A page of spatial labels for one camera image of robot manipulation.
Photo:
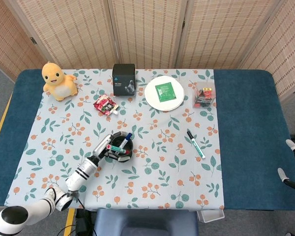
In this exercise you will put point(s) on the red-capped teal whiteboard marker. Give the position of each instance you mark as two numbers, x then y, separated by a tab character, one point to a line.
118	148

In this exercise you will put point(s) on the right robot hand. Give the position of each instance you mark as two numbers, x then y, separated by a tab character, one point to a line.
292	144

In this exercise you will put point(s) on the clear box of coffee capsules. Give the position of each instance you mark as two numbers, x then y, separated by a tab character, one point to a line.
204	97

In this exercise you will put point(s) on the red snack pouch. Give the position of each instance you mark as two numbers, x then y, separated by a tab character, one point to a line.
103	104

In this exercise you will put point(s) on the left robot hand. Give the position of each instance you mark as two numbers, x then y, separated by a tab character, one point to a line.
102	146

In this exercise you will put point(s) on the yellow plush dinosaur toy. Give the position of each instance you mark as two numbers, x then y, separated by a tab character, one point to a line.
60	88

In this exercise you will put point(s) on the blue marker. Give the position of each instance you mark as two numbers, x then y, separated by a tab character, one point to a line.
125	141

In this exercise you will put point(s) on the white plastic bin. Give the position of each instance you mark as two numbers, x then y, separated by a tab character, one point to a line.
211	216

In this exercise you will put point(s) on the white paper plate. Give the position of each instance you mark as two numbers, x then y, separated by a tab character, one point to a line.
152	98

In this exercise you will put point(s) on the black cap marker pen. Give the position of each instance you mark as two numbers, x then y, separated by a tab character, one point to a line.
196	145

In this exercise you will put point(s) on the black cardboard product box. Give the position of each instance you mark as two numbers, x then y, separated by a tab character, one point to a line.
123	83

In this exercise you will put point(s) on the floral print tablecloth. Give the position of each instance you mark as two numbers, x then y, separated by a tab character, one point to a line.
162	184

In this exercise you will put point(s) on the blue felt table cover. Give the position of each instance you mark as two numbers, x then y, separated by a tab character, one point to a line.
248	110

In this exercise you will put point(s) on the woven folding screen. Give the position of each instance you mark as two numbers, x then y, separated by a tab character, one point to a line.
150	29

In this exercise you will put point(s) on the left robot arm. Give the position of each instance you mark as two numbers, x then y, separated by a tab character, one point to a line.
83	169

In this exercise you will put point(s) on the black mesh pen holder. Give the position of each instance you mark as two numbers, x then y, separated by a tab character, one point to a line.
118	142

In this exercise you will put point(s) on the blue padded chair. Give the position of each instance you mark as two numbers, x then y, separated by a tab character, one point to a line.
147	223

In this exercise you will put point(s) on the green sachet packet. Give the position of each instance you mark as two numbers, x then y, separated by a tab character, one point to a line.
165	92

